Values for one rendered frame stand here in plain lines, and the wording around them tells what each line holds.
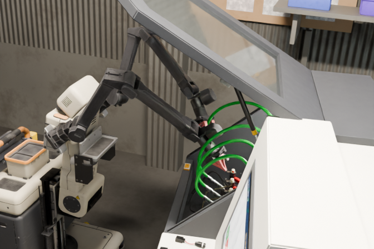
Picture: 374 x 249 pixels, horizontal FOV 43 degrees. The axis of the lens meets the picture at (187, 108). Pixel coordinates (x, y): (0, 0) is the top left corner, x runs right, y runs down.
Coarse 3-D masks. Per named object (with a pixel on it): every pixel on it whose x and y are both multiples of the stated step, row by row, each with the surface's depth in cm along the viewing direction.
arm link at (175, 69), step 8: (144, 32) 238; (144, 40) 238; (152, 40) 239; (152, 48) 240; (160, 48) 238; (160, 56) 238; (168, 56) 236; (168, 64) 237; (176, 64) 236; (176, 72) 235; (184, 72) 236; (176, 80) 235; (184, 80) 232; (184, 88) 232; (192, 88) 230
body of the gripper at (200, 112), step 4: (196, 108) 230; (200, 108) 230; (204, 108) 231; (196, 112) 230; (200, 112) 229; (204, 112) 229; (196, 116) 230; (200, 116) 226; (204, 116) 227; (208, 116) 229; (196, 120) 228
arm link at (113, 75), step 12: (108, 72) 197; (120, 72) 197; (132, 72) 199; (108, 84) 195; (120, 84) 194; (132, 84) 195; (96, 96) 201; (84, 108) 210; (96, 108) 206; (84, 120) 211; (72, 132) 214; (84, 132) 213
